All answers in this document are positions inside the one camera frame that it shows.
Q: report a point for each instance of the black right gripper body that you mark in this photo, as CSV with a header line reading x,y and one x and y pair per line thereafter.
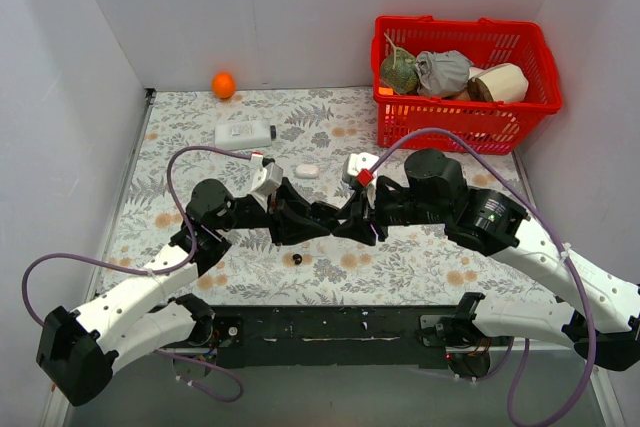
x,y
373,217

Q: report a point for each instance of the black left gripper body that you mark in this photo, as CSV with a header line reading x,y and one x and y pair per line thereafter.
x,y
275,219

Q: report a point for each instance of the black earbud charging case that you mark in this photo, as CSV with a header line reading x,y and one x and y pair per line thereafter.
x,y
325,214

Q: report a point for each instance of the white earbud charging case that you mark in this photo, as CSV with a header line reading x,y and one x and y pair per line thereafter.
x,y
307,171

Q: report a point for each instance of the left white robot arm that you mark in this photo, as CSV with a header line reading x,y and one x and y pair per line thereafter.
x,y
81,350

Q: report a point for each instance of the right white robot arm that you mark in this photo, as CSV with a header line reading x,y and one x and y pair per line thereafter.
x,y
594,311

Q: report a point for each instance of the white plastic bottle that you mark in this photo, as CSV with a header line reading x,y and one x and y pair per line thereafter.
x,y
244,135

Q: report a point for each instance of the red plastic basket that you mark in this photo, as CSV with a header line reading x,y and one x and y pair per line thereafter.
x,y
490,128

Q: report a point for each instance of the green melon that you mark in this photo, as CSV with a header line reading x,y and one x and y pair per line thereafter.
x,y
397,70

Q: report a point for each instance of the grey crumpled cloth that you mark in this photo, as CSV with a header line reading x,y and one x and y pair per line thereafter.
x,y
442,74

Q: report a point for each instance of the orange fruit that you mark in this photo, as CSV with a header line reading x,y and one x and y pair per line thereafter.
x,y
223,85

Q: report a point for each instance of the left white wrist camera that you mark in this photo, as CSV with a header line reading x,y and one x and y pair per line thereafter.
x,y
266,180

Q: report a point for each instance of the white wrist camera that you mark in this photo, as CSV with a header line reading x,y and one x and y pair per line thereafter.
x,y
358,174
266,180

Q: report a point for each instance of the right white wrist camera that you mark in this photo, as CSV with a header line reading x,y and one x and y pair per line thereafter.
x,y
358,174

